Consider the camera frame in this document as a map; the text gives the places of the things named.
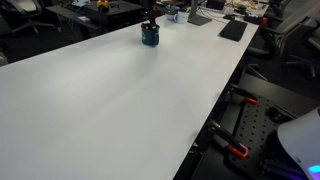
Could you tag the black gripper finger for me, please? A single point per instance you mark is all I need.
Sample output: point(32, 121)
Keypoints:
point(154, 16)
point(150, 15)

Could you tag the black case with red end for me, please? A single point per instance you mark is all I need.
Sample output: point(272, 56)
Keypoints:
point(253, 18)

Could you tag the red marker with white label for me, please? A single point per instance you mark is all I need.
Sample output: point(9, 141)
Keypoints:
point(144, 24)

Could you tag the black box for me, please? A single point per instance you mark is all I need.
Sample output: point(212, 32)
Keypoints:
point(215, 4)

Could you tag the grey black office chair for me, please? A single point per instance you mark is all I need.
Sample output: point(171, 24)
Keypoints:
point(293, 20)

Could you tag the beige clutter pile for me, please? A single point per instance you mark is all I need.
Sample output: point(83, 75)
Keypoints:
point(245, 4)

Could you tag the small white cup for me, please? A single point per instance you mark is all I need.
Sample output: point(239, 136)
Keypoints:
point(229, 10)

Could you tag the black computer mouse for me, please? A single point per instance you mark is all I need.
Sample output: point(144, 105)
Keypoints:
point(229, 16)

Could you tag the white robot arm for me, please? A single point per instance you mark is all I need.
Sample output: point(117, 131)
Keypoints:
point(300, 140)

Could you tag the grey object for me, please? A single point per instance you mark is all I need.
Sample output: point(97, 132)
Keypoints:
point(2, 59)

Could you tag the grey monitor stand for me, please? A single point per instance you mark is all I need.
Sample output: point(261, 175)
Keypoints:
point(198, 20)

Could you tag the black flat pad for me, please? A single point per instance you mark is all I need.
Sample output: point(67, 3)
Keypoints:
point(233, 30)

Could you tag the grey teal bowl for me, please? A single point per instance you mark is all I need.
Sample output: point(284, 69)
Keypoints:
point(171, 11)

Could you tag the yellow red emergency stop button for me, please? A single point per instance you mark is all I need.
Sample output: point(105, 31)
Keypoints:
point(102, 5)

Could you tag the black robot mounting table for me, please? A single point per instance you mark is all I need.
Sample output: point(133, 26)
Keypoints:
point(256, 126)

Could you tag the black desk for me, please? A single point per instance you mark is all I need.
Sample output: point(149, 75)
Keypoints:
point(126, 8)

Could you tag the white paper sheet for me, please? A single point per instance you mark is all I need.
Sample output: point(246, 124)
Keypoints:
point(83, 18)

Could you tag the dark blue enamel mug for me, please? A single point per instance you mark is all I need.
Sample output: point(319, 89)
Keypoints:
point(150, 38)

